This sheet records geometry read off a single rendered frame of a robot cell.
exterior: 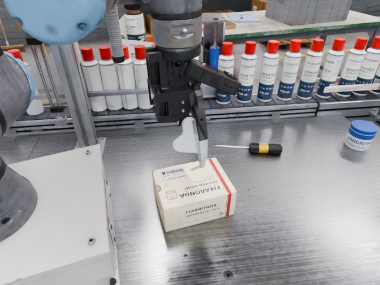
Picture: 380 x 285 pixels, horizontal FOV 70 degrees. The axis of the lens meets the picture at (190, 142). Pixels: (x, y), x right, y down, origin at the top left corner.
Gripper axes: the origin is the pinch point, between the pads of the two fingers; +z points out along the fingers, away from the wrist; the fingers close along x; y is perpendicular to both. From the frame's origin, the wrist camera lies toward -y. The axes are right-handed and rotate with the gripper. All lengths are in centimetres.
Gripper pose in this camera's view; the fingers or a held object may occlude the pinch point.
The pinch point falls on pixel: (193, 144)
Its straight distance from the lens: 55.0
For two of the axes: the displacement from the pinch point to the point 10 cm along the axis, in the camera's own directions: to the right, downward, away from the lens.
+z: 0.2, 8.1, 5.9
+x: 3.0, 5.6, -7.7
